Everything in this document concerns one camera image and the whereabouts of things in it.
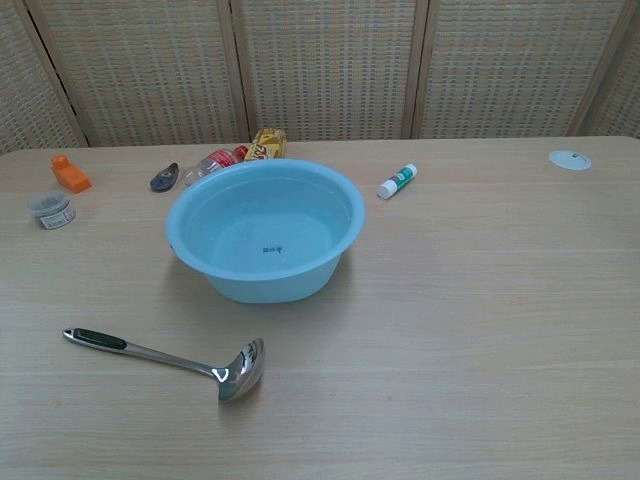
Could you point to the woven rattan folding screen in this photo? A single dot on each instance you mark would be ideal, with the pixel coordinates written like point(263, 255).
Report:
point(325, 65)

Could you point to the light blue plastic basin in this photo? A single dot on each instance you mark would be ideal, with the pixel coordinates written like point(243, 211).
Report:
point(300, 280)

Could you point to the small clear jar grey contents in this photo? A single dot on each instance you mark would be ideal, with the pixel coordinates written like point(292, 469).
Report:
point(50, 212)

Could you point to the yellow snack box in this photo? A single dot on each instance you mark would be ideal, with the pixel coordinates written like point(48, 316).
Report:
point(265, 146)

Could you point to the white glue stick green label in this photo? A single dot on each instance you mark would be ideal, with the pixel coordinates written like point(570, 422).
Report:
point(397, 181)

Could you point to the small orange plastic bottle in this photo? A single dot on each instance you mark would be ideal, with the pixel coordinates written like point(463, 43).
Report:
point(75, 179)

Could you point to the steel ladle black handle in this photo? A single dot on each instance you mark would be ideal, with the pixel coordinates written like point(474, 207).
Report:
point(150, 352)

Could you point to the dark grey oval object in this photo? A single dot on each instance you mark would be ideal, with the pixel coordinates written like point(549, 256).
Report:
point(164, 179)

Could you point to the clear plastic bottle red label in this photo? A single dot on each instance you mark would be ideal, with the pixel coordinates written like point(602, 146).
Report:
point(212, 161)

